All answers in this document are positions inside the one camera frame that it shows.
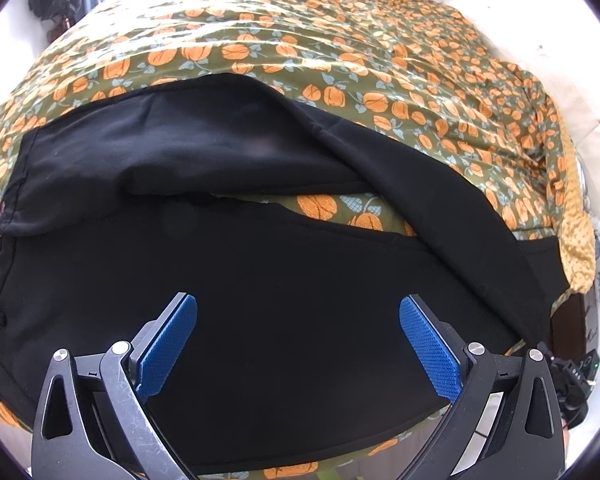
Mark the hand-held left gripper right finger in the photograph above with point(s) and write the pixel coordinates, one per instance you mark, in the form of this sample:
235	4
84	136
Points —
430	345

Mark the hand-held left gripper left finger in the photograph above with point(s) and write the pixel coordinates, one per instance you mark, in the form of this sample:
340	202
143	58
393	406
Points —
167	342

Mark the black pants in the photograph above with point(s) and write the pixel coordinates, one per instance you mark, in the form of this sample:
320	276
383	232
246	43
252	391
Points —
280	280

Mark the dark wooden furniture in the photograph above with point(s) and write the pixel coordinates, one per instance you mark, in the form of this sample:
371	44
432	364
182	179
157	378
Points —
570	320

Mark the yellow dotted sheet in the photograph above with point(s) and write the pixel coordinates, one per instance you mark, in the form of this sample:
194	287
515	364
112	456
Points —
577	240

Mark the white cushion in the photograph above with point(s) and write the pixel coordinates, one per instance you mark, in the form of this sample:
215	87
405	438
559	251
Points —
555	60

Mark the pumpkin print blanket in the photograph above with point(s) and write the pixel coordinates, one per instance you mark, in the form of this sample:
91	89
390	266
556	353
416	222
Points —
330	40

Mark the dark bag on wall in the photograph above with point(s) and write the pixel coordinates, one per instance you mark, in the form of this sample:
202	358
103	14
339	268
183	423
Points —
55	5

